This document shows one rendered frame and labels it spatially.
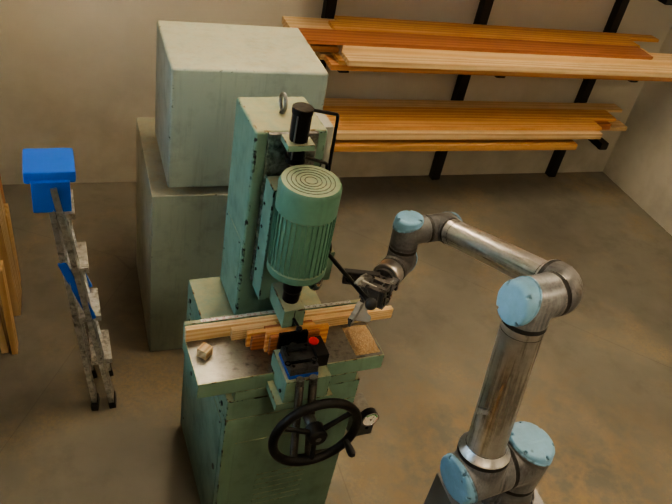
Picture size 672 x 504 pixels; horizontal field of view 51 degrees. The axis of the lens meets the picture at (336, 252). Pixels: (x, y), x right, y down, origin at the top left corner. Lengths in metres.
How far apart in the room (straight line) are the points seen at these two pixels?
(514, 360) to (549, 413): 1.79
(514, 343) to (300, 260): 0.62
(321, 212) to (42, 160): 1.04
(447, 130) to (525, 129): 0.56
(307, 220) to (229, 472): 0.98
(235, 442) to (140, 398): 0.96
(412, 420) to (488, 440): 1.32
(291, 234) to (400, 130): 2.39
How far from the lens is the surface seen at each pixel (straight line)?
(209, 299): 2.48
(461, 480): 2.09
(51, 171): 2.45
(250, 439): 2.35
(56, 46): 4.11
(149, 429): 3.11
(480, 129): 4.48
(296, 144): 1.96
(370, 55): 3.88
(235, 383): 2.11
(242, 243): 2.21
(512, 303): 1.77
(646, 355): 4.26
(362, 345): 2.24
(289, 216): 1.88
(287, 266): 1.98
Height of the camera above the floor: 2.46
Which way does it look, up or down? 37 degrees down
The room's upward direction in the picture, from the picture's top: 12 degrees clockwise
